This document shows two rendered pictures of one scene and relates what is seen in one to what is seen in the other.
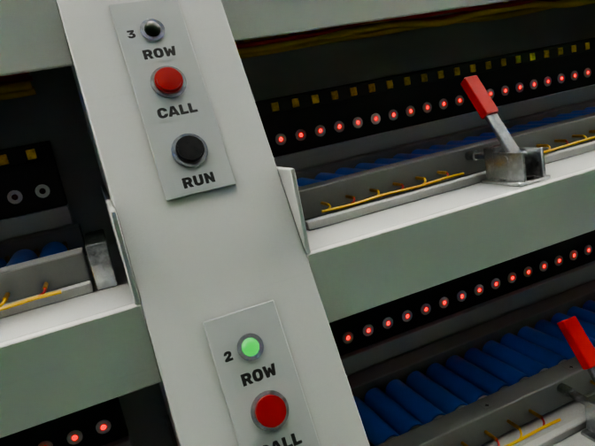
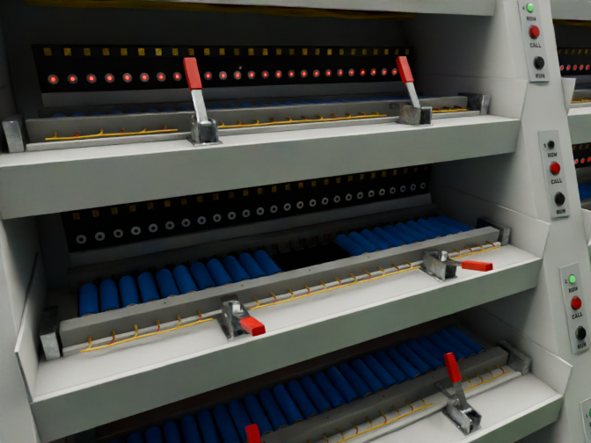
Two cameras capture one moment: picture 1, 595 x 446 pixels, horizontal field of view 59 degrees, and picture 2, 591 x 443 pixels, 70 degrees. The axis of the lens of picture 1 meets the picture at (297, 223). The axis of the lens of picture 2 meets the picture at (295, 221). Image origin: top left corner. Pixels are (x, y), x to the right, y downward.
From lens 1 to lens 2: 0.55 m
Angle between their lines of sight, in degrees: 11
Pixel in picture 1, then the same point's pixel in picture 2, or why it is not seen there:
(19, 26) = (507, 135)
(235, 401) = (566, 298)
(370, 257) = not seen: outside the picture
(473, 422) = not seen: outside the picture
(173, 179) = (554, 210)
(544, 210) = not seen: outside the picture
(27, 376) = (509, 279)
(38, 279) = (485, 239)
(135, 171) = (543, 205)
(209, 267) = (561, 246)
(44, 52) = (509, 147)
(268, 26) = (574, 140)
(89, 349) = (525, 272)
